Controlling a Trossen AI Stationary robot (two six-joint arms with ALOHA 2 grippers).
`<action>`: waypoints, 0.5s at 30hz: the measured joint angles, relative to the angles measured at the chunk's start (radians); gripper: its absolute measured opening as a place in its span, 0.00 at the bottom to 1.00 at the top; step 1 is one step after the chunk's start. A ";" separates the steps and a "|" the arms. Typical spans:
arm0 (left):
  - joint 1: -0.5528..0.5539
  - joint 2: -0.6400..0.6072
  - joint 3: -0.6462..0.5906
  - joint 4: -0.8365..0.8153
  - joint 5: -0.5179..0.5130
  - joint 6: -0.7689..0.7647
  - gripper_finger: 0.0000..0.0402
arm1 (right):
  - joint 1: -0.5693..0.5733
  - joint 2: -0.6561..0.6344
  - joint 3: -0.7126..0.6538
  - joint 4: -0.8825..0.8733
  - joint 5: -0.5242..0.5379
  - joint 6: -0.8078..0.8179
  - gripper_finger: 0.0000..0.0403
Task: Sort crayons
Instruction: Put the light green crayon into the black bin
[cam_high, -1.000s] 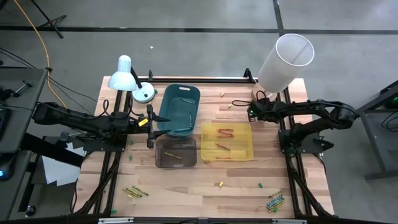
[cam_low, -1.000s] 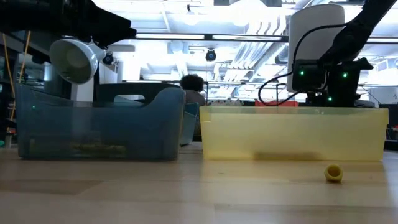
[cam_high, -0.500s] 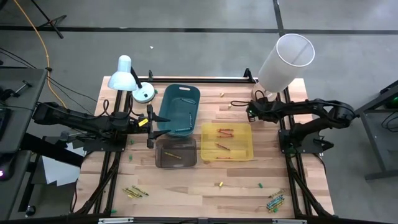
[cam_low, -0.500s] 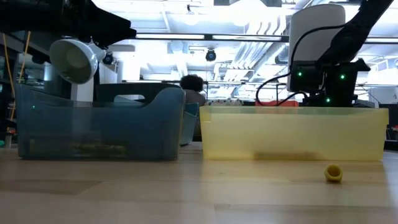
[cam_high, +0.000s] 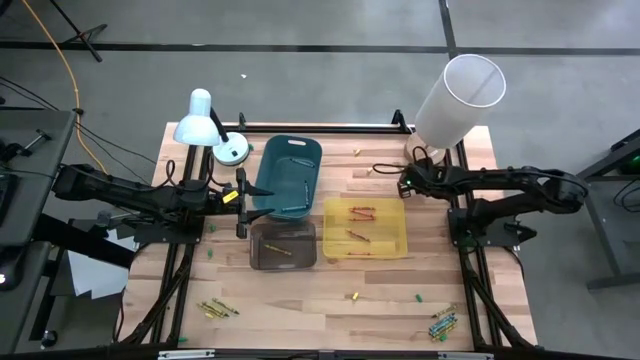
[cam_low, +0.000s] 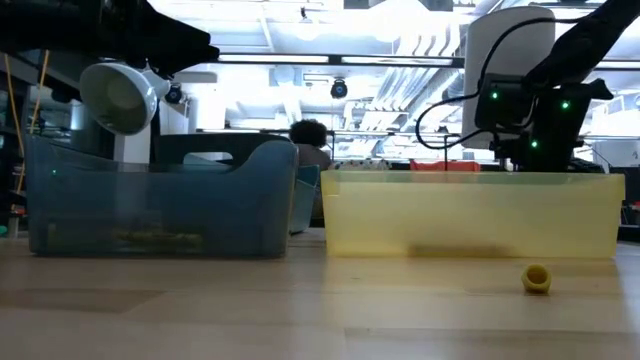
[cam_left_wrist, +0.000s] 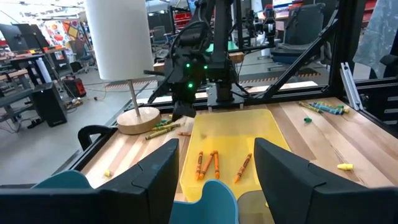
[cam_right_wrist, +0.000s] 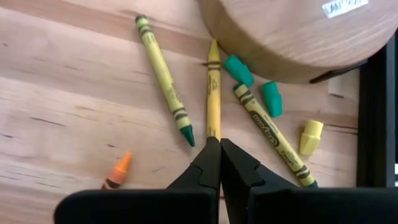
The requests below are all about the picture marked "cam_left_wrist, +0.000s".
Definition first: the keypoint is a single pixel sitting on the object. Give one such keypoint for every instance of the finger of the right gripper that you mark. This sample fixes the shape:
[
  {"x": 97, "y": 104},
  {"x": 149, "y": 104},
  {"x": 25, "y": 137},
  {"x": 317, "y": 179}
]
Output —
[
  {"x": 178, "y": 112},
  {"x": 189, "y": 110}
]

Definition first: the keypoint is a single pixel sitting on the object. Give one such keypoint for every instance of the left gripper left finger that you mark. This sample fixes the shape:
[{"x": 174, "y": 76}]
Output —
[{"x": 146, "y": 193}]

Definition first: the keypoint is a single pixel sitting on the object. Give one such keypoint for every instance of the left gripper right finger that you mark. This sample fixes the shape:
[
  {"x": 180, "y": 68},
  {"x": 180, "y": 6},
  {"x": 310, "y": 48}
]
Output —
[{"x": 286, "y": 189}]

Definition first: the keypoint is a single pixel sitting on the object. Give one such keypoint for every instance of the grey translucent plastic bin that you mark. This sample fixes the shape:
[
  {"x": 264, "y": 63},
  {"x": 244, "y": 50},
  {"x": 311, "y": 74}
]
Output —
[{"x": 252, "y": 208}]

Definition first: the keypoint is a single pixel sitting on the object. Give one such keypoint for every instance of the teal plastic bin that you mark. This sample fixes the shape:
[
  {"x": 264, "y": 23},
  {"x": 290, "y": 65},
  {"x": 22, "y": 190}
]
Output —
[{"x": 205, "y": 205}]

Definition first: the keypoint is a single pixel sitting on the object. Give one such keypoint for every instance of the yellow crayon cap piece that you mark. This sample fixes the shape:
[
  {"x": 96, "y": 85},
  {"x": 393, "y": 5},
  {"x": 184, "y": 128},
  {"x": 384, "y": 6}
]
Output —
[{"x": 345, "y": 167}]

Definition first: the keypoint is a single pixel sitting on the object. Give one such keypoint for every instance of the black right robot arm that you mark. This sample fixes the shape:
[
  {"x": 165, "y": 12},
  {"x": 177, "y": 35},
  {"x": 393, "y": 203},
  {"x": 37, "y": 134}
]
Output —
[{"x": 222, "y": 46}]

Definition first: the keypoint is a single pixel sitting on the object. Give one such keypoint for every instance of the short orange crayon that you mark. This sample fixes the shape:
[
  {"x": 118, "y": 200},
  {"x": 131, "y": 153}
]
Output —
[{"x": 184, "y": 133}]

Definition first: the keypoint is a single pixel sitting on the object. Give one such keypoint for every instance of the yellow crayon stub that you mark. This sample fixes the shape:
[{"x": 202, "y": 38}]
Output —
[{"x": 107, "y": 173}]

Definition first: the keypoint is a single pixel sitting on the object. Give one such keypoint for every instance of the yellow translucent plastic bin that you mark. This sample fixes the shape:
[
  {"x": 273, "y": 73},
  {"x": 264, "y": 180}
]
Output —
[{"x": 230, "y": 130}]

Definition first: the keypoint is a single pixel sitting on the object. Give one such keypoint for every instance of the green mat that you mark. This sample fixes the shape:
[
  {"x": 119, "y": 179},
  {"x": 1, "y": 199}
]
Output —
[{"x": 234, "y": 46}]

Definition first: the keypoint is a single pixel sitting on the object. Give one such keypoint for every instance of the green crayon piece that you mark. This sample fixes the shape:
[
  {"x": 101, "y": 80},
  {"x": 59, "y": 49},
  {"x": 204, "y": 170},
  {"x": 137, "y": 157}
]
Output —
[
  {"x": 340, "y": 107},
  {"x": 308, "y": 119}
]

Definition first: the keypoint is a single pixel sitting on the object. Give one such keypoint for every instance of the white cylinder shade table lamp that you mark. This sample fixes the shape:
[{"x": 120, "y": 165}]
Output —
[{"x": 118, "y": 40}]

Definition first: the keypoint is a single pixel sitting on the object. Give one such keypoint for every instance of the yellow crayon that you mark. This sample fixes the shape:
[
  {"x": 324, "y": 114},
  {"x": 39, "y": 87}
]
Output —
[{"x": 345, "y": 110}]

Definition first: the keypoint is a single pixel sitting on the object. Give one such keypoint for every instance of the red equipment box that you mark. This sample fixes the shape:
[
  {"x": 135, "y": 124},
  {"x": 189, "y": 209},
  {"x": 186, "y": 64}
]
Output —
[{"x": 76, "y": 88}]

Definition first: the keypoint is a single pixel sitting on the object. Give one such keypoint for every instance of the silver aluminium extrusion bar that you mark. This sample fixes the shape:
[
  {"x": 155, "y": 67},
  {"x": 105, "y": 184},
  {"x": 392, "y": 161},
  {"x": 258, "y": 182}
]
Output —
[{"x": 351, "y": 87}]

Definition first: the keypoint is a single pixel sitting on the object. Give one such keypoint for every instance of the black computer tower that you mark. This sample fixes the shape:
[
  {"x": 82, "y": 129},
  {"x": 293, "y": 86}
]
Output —
[{"x": 49, "y": 104}]

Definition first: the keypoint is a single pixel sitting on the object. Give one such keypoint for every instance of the black office chair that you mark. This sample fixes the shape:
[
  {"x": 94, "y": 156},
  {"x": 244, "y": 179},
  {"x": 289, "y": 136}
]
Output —
[{"x": 303, "y": 28}]

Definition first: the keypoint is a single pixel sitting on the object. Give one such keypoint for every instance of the white paper roll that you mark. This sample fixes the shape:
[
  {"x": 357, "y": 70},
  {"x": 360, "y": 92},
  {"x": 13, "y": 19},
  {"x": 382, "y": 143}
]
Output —
[{"x": 43, "y": 70}]

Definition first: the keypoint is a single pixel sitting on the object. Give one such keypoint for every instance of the dark background monitors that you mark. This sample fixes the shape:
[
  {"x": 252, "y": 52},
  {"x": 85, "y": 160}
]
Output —
[{"x": 28, "y": 35}]

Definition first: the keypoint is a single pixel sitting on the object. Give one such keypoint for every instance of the grey hanging cloth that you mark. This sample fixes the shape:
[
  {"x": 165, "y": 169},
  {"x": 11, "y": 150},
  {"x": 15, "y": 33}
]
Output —
[{"x": 376, "y": 34}]

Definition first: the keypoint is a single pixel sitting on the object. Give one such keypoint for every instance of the colourful wall poster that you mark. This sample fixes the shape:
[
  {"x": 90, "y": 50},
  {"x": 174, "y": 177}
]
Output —
[{"x": 59, "y": 32}]

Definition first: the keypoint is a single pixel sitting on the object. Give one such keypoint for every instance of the black aluminium table frame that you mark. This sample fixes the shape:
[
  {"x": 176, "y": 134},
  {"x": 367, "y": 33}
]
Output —
[{"x": 345, "y": 37}]

